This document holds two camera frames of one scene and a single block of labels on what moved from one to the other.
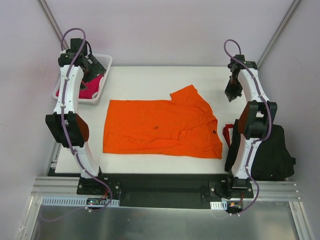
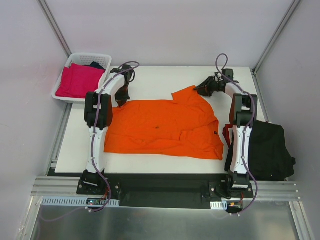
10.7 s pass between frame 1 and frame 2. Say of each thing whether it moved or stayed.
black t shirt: stayed
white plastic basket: stayed
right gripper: moved
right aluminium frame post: stayed
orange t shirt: stayed
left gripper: moved
